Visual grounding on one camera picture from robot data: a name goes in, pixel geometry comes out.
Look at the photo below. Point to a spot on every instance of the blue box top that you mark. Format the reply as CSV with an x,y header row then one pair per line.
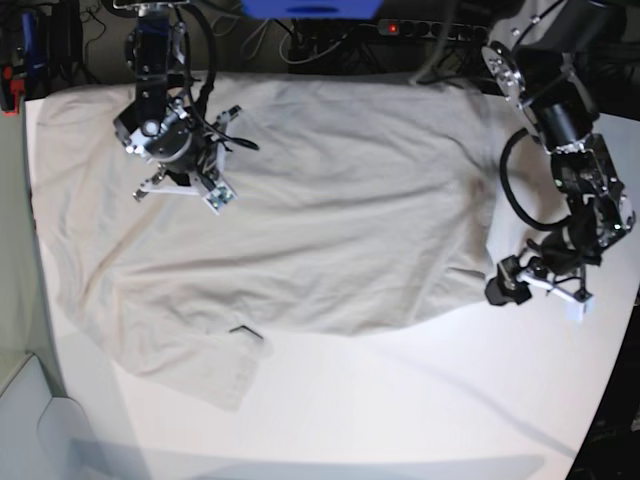
x,y
311,9

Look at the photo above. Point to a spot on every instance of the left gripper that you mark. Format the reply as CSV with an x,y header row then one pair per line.
x,y
518,274

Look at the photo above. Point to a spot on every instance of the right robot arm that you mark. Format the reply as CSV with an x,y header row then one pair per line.
x,y
158,53

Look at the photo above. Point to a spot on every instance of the red black clamp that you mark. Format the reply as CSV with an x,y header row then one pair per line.
x,y
12,88

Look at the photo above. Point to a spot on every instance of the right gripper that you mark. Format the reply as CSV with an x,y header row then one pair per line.
x,y
190,157

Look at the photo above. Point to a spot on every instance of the black power strip red switch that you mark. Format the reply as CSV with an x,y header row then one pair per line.
x,y
431,30

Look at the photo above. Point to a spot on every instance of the beige t-shirt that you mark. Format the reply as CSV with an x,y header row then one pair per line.
x,y
364,208

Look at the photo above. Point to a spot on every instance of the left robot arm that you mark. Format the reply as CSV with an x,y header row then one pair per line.
x,y
537,77

